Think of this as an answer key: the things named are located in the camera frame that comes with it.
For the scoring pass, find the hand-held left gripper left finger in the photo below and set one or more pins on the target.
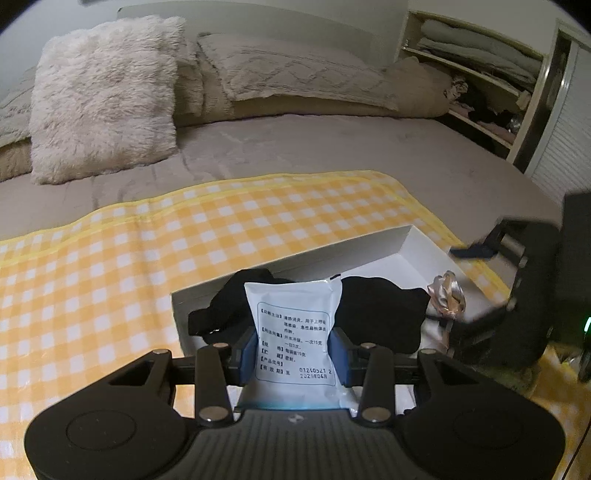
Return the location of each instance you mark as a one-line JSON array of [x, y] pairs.
[[250, 357]]

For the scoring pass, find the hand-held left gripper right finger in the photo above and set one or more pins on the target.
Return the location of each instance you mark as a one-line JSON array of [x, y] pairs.
[[340, 357]]

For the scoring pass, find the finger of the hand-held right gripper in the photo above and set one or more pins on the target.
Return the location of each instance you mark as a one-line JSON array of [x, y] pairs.
[[475, 251], [480, 321]]

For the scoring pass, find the pink satin scrunchie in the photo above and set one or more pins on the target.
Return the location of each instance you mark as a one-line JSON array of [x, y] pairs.
[[448, 295]]

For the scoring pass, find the white sachet packet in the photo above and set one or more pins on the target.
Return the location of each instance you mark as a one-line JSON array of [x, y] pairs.
[[295, 332]]

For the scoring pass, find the white cardboard box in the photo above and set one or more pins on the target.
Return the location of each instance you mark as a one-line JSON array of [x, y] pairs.
[[415, 261]]

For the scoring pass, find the black eye mask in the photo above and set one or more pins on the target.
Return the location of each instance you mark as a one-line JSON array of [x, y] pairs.
[[378, 300]]

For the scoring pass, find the dark clothes pile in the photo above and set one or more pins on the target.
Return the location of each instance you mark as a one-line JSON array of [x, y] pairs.
[[485, 113]]

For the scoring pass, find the white louvered door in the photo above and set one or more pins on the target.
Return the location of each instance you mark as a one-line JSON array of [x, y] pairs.
[[568, 138]]

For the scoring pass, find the yellow checkered blanket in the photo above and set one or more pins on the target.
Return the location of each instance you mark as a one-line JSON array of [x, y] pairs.
[[138, 258]]

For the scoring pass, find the grey bed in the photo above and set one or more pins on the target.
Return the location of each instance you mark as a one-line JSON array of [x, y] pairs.
[[323, 147]]

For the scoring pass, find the folded grey blankets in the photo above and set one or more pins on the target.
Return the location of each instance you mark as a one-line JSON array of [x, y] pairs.
[[475, 50]]

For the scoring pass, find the long beige pillow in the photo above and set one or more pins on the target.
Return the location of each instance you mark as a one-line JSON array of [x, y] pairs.
[[295, 108]]

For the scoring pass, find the large grey textured pillow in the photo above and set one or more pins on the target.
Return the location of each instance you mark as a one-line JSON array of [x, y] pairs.
[[286, 69]]

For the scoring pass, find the small grey pillow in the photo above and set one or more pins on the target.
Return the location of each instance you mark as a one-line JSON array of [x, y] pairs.
[[189, 78]]

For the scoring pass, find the fluffy white pillow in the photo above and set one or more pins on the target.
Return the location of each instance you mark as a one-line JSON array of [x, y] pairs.
[[101, 97]]

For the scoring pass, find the white wall shelf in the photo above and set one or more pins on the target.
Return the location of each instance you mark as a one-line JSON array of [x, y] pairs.
[[521, 134]]

